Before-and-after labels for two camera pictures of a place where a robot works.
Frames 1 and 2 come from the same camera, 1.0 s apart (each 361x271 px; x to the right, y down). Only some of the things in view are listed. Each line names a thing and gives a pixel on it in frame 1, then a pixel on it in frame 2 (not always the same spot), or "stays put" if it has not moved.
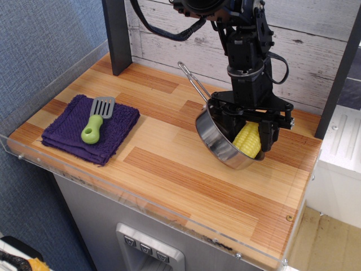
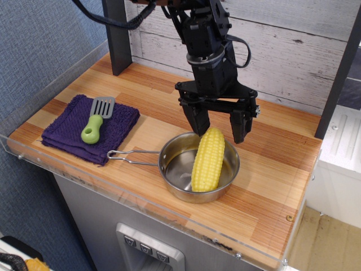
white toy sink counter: [334, 189] stays put
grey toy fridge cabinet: [115, 235] stays put
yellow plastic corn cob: [248, 139] -> [208, 161]
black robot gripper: [252, 96] -> [216, 85]
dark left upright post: [115, 20] stays put
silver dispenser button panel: [143, 252] stays put
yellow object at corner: [36, 265] stays put
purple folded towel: [64, 136] stays put
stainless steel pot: [215, 141] -> [175, 158]
